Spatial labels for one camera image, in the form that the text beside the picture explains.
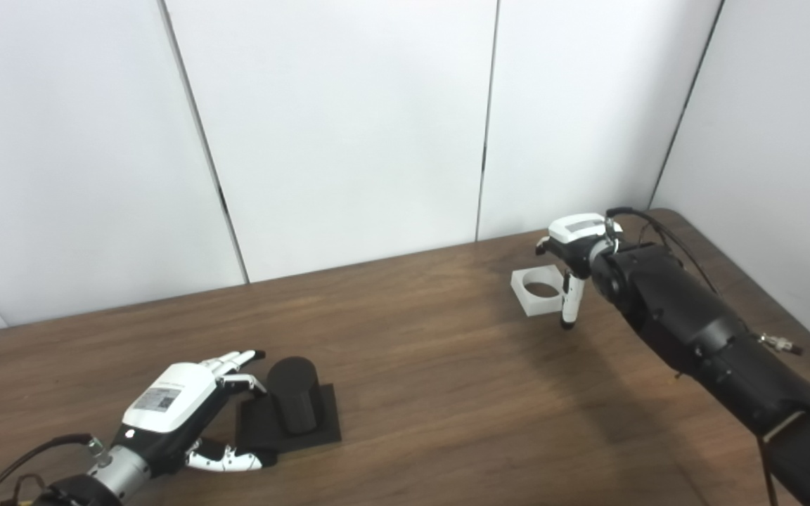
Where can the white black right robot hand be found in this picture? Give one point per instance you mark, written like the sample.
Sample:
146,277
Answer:
577,235

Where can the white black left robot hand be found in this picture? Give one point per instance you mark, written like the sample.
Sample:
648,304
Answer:
169,407

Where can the white square piece with hole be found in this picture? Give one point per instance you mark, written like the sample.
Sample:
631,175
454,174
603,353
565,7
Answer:
528,303

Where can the black cylinder peg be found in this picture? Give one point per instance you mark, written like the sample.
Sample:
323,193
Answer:
296,404

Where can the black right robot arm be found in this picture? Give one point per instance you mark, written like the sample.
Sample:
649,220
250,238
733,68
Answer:
693,323

